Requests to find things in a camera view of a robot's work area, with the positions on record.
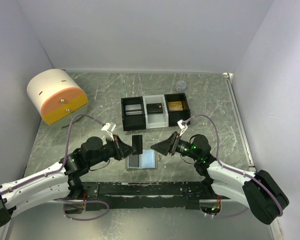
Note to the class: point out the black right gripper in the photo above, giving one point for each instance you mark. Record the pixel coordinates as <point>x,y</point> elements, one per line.
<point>168,145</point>

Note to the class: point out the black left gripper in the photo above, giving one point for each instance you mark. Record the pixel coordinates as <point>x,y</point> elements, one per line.
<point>121,148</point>

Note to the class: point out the black card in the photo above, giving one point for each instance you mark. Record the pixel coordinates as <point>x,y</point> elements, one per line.
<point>137,144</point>

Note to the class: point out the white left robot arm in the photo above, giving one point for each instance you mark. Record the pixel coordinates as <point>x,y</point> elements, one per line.
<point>60,180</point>

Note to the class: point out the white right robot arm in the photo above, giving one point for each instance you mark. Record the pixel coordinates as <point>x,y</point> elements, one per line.
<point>258,191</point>

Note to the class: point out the black cards stack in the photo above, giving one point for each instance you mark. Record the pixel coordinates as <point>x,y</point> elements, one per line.
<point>154,108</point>

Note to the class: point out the silver cards stack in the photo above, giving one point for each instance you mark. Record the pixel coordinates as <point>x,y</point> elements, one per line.
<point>133,109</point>

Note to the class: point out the gold cards stack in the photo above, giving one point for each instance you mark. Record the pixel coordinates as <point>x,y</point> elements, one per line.
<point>175,106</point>

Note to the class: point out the black left tray compartment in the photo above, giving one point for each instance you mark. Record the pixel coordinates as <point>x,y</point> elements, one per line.
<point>135,122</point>

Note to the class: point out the black tray compartment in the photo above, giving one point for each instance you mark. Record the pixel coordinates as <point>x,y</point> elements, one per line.
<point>174,117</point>
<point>135,122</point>

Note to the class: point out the white middle tray compartment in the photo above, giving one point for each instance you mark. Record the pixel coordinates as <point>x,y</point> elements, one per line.
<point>154,121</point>

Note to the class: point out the black right tray compartment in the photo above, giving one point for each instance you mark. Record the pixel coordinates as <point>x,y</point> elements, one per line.
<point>174,117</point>

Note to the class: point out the small clear plastic cup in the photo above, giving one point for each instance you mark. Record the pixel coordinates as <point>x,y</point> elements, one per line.
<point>181,86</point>

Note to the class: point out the white orange yellow drawer cabinet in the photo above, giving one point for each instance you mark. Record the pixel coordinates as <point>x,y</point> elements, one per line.
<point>57,97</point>

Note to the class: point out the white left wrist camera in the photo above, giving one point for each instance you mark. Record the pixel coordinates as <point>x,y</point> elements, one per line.
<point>108,129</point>

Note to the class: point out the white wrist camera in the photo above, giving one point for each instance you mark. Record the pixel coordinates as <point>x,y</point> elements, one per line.
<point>183,126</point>
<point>108,129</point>

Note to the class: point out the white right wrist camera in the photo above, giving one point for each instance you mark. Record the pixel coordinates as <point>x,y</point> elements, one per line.
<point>183,126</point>

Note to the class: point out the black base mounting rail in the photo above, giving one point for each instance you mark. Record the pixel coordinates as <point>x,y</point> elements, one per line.
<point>191,195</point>

